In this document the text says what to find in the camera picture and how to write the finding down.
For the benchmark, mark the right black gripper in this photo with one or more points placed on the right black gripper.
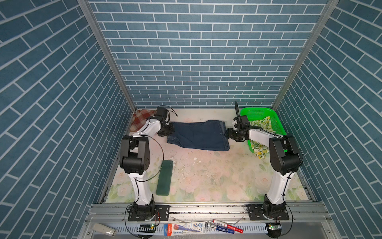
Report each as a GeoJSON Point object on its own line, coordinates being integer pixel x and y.
{"type": "Point", "coordinates": [230, 134]}

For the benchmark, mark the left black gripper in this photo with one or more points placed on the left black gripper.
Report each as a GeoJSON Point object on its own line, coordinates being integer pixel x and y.
{"type": "Point", "coordinates": [169, 124]}

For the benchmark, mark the dark blue denim skirt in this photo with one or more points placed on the dark blue denim skirt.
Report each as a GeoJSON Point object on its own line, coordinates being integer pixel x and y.
{"type": "Point", "coordinates": [208, 135]}

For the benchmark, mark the green plastic basket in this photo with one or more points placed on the green plastic basket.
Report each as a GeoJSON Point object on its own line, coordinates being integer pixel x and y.
{"type": "Point", "coordinates": [260, 113]}

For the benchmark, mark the red plaid skirt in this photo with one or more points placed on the red plaid skirt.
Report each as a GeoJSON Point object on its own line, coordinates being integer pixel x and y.
{"type": "Point", "coordinates": [139, 119]}

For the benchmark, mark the dark green rectangular board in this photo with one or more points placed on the dark green rectangular board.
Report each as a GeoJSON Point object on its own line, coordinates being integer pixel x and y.
{"type": "Point", "coordinates": [164, 179]}

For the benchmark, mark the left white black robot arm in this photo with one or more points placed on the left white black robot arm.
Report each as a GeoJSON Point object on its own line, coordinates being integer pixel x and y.
{"type": "Point", "coordinates": [134, 159]}

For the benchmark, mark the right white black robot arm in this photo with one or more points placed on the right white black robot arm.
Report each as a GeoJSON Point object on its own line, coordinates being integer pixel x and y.
{"type": "Point", "coordinates": [285, 160]}

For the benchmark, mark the yellow floral skirt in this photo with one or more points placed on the yellow floral skirt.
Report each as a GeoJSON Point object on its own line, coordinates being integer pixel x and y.
{"type": "Point", "coordinates": [259, 139]}

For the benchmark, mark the blue marker pen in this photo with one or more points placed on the blue marker pen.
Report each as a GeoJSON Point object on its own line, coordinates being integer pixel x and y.
{"type": "Point", "coordinates": [218, 228]}

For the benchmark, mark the marker package box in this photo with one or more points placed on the marker package box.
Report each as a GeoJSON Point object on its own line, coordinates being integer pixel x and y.
{"type": "Point", "coordinates": [189, 228]}

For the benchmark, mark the grey white small device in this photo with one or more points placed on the grey white small device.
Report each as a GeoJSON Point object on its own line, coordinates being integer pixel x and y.
{"type": "Point", "coordinates": [100, 228]}

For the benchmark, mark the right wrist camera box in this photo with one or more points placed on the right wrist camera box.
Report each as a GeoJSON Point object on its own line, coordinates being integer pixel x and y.
{"type": "Point", "coordinates": [243, 122]}

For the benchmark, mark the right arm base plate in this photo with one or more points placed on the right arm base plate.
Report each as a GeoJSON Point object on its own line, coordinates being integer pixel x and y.
{"type": "Point", "coordinates": [267, 211]}

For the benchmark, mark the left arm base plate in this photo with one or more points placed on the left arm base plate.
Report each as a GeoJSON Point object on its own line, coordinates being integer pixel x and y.
{"type": "Point", "coordinates": [139, 213]}

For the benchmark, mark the aluminium front rail frame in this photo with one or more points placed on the aluminium front rail frame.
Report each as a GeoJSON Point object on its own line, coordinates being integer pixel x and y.
{"type": "Point", "coordinates": [307, 220]}

